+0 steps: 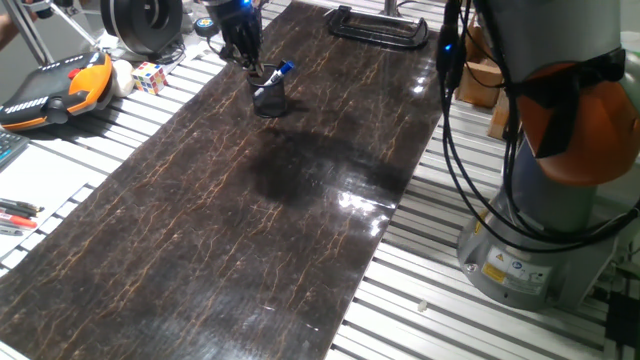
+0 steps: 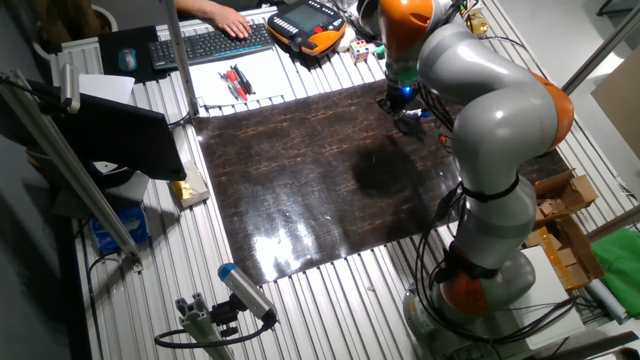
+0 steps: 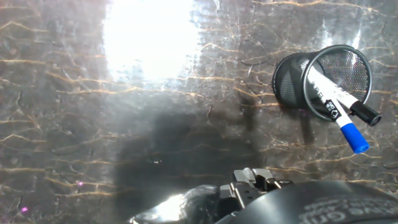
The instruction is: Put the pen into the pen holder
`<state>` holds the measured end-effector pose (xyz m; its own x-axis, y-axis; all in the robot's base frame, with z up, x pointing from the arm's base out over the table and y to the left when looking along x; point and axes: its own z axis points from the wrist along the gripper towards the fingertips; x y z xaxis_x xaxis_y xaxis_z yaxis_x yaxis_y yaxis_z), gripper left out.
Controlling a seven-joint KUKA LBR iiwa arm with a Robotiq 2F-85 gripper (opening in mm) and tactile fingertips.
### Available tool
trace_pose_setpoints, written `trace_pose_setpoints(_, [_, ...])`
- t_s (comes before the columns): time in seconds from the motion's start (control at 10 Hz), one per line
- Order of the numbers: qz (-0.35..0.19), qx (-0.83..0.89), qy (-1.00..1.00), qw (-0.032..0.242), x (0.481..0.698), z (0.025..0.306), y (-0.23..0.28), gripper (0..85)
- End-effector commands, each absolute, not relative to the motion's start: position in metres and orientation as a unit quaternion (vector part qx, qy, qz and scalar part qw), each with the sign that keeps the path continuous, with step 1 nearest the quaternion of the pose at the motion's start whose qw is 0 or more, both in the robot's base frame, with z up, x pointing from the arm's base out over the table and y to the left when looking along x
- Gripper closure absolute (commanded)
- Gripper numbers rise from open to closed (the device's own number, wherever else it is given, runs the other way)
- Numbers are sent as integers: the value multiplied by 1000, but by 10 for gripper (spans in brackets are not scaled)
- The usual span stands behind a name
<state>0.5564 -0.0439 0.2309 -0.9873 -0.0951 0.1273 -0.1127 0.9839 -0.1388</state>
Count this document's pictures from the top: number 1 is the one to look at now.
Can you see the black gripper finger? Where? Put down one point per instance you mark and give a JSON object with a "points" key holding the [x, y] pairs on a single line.
{"points": [[240, 56], [256, 60]]}

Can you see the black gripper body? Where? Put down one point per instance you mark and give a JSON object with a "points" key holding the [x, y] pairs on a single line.
{"points": [[240, 25]]}

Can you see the blue white marker pen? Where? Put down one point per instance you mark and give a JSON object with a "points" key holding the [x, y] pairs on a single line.
{"points": [[286, 67]]}

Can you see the silver orange robot arm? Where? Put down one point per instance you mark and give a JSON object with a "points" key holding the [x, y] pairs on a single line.
{"points": [[540, 35]]}

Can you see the person right forearm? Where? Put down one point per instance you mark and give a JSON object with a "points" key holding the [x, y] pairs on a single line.
{"points": [[7, 30]]}

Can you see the black mesh pen holder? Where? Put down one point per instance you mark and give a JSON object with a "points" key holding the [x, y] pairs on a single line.
{"points": [[270, 105]]}

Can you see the black pen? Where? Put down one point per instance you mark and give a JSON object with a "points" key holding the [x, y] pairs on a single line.
{"points": [[20, 204], [15, 212]]}

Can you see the grey blue pen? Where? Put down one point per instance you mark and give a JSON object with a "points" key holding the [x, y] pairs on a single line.
{"points": [[10, 231]]}

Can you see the black round puck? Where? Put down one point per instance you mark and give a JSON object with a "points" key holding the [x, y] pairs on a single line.
{"points": [[206, 24]]}

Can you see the Rubik's cube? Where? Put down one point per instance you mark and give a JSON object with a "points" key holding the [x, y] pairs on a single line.
{"points": [[149, 77]]}

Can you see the white round object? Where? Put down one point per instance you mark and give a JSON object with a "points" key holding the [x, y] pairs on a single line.
{"points": [[122, 77]]}

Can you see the black filament spool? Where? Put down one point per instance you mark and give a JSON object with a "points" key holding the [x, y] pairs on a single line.
{"points": [[120, 25]]}

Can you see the black C-clamp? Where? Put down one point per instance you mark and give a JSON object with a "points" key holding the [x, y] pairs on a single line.
{"points": [[380, 40]]}

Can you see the orange black teach pendant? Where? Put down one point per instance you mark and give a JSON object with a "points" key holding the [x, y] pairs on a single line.
{"points": [[90, 80]]}

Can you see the dark marble pattern mat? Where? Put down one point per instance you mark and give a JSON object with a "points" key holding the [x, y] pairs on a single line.
{"points": [[200, 260]]}

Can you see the cardboard box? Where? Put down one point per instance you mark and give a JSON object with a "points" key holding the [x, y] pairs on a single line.
{"points": [[480, 82], [497, 122]]}

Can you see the large white paper sheet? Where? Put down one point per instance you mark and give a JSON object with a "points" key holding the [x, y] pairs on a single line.
{"points": [[40, 180]]}

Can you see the red marker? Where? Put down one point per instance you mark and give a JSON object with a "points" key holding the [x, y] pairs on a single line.
{"points": [[17, 220]]}

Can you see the small white scrap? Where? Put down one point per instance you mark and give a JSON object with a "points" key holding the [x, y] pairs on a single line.
{"points": [[423, 305]]}

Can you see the aluminium frame post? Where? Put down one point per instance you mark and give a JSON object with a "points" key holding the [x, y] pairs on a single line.
{"points": [[27, 30], [392, 6]]}

